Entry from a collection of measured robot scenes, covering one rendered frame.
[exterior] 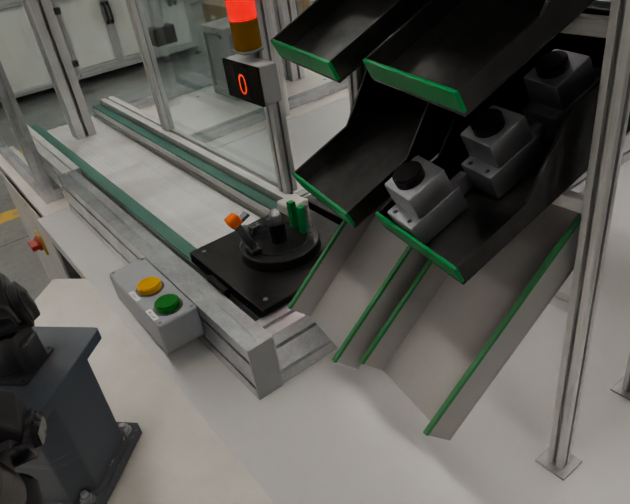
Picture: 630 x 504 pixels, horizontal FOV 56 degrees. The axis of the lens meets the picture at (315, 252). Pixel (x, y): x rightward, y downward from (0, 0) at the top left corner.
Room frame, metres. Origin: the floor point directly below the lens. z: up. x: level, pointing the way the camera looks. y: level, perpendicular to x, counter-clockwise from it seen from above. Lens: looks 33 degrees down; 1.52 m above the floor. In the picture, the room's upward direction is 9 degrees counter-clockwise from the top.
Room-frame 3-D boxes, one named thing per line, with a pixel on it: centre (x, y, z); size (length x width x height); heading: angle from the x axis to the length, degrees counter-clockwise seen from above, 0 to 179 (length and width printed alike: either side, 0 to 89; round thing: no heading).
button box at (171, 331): (0.83, 0.28, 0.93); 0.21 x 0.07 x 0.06; 33
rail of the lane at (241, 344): (1.02, 0.34, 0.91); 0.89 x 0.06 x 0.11; 33
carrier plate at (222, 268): (0.87, 0.06, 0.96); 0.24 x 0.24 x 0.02; 33
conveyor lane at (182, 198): (1.14, 0.20, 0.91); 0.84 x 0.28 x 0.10; 33
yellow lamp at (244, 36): (1.10, 0.06, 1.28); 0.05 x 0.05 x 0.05
